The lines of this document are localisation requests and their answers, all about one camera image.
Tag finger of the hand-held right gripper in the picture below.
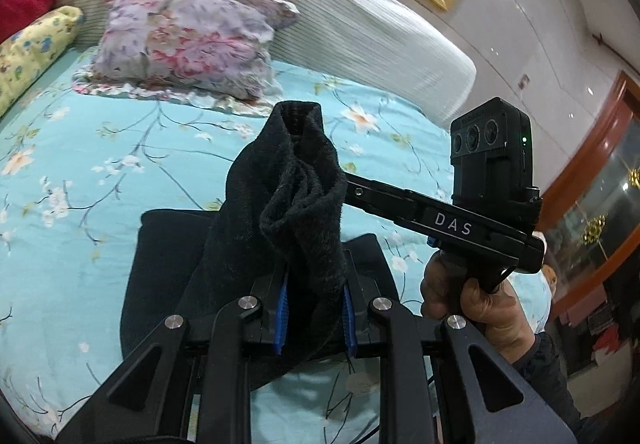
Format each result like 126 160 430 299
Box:
345 172 426 225

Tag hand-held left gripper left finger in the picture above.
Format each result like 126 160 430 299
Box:
55 271 291 444

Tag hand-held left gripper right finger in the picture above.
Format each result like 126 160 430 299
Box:
342 271 578 444

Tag black pants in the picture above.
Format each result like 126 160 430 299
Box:
121 100 401 392

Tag person's right forearm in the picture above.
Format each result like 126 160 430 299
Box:
510 331 640 444

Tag person's right hand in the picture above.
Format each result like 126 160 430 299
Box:
419 251 536 365

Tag wooden glass cabinet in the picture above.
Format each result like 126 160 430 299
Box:
537 71 640 375

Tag white ribbed headboard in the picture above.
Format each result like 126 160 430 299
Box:
39 0 477 131

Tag purple floral pillow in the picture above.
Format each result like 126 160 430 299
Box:
92 0 276 99

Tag teal floral bedsheet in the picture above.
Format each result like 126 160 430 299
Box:
0 44 556 444

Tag yellow printed pillow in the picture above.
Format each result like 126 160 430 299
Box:
0 5 85 117

